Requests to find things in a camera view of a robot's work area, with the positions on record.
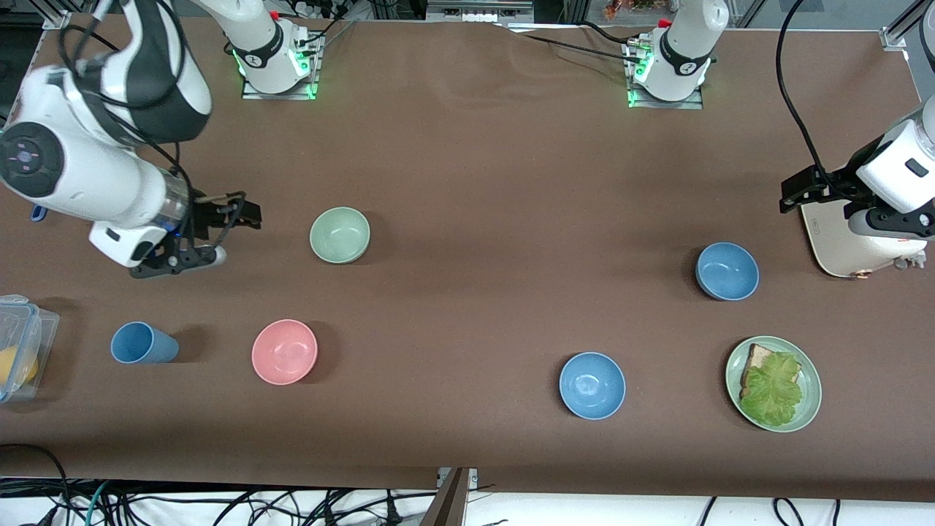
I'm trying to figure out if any pale green bowl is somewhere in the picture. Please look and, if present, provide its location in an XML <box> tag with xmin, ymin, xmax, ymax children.
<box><xmin>310</xmin><ymin>207</ymin><xmax>371</xmax><ymax>264</ymax></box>

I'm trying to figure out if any blue bowl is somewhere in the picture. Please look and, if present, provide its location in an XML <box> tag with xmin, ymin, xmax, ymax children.
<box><xmin>695</xmin><ymin>242</ymin><xmax>760</xmax><ymax>302</ymax></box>
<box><xmin>559</xmin><ymin>351</ymin><xmax>627</xmax><ymax>421</ymax></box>

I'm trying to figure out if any pink bowl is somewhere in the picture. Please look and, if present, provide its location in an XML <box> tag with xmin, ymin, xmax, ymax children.
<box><xmin>251</xmin><ymin>319</ymin><xmax>319</xmax><ymax>386</ymax></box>

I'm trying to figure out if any cream toaster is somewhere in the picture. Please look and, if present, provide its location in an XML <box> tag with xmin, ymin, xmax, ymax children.
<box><xmin>800</xmin><ymin>201</ymin><xmax>928</xmax><ymax>279</ymax></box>

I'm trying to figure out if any blue cup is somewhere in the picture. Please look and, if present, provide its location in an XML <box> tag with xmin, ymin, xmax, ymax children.
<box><xmin>110</xmin><ymin>321</ymin><xmax>180</xmax><ymax>365</ymax></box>

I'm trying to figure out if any clear plastic container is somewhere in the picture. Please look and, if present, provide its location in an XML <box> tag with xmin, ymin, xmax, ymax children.
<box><xmin>0</xmin><ymin>294</ymin><xmax>61</xmax><ymax>404</ymax></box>

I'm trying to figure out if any yellow fruit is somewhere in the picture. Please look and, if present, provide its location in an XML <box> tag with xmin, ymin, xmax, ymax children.
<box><xmin>0</xmin><ymin>347</ymin><xmax>39</xmax><ymax>388</ymax></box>

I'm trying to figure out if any toast slice under lettuce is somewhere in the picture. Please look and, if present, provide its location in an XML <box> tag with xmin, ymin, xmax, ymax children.
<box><xmin>740</xmin><ymin>343</ymin><xmax>803</xmax><ymax>401</ymax></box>

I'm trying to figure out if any green lettuce leaf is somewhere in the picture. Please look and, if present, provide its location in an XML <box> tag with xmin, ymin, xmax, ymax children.
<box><xmin>739</xmin><ymin>352</ymin><xmax>804</xmax><ymax>428</ymax></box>

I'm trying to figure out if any pale green plate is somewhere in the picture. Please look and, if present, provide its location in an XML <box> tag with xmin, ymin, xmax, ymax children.
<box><xmin>725</xmin><ymin>336</ymin><xmax>823</xmax><ymax>433</ymax></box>

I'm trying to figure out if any colourful snack packet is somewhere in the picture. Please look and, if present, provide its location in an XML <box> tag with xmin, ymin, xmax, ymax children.
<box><xmin>603</xmin><ymin>0</ymin><xmax>662</xmax><ymax>19</ymax></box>

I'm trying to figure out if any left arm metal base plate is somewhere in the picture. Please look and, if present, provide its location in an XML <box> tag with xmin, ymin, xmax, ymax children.
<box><xmin>627</xmin><ymin>40</ymin><xmax>706</xmax><ymax>110</ymax></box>

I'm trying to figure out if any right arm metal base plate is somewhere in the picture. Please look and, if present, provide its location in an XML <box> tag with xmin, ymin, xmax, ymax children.
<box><xmin>241</xmin><ymin>18</ymin><xmax>320</xmax><ymax>101</ymax></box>

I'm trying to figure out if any black base power cable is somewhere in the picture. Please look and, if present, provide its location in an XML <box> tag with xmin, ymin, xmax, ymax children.
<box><xmin>581</xmin><ymin>20</ymin><xmax>638</xmax><ymax>46</ymax></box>
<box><xmin>296</xmin><ymin>15</ymin><xmax>359</xmax><ymax>59</ymax></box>
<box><xmin>504</xmin><ymin>29</ymin><xmax>644</xmax><ymax>63</ymax></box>

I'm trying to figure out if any black looped floor cable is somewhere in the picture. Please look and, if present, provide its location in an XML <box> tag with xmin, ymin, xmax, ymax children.
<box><xmin>0</xmin><ymin>443</ymin><xmax>72</xmax><ymax>526</ymax></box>

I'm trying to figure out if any teal cable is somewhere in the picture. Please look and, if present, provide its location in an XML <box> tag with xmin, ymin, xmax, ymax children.
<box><xmin>84</xmin><ymin>481</ymin><xmax>114</xmax><ymax>526</ymax></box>

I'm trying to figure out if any metal table bracket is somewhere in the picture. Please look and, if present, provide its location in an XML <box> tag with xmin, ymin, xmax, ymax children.
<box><xmin>420</xmin><ymin>468</ymin><xmax>479</xmax><ymax>526</ymax></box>

